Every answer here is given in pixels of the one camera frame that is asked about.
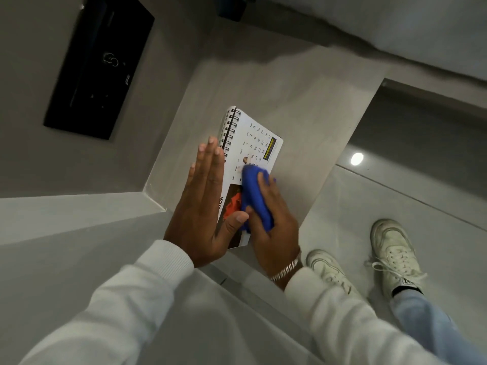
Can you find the spiral-bound desk calendar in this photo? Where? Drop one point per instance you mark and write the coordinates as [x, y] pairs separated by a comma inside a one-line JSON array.
[[255, 142]]

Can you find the black glass wall panel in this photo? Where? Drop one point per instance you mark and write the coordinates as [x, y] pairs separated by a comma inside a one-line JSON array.
[[99, 64]]

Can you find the person's left little finger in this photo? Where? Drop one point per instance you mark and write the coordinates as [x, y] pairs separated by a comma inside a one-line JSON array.
[[192, 178]]

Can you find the light blue jeans leg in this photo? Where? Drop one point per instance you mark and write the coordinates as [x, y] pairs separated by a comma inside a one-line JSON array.
[[430, 326]]

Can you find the blue cleaning cloth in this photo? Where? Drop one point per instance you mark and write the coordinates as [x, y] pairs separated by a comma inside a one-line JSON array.
[[253, 190]]

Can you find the white sneaker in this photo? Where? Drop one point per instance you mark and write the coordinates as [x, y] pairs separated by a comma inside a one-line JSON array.
[[331, 271], [395, 254]]

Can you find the person's right forearm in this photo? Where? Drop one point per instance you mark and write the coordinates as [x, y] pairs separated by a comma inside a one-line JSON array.
[[342, 326]]

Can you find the person's left forearm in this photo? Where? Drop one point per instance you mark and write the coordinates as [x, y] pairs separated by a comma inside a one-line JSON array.
[[114, 311]]

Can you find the dark blue object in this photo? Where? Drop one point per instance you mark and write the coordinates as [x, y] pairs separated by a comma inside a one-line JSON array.
[[233, 7]]

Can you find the person's left middle finger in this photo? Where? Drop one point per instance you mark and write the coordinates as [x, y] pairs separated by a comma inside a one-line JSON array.
[[211, 163]]

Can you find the person's right fingers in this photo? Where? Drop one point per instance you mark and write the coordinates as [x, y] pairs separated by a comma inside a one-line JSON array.
[[266, 184]]

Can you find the person's left thumb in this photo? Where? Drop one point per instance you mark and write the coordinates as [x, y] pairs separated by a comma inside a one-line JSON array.
[[236, 220]]

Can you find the person's left hand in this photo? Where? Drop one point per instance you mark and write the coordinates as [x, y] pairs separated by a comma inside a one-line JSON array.
[[198, 224]]

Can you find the person's right hand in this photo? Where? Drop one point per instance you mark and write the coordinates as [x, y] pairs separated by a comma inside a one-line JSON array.
[[279, 235]]

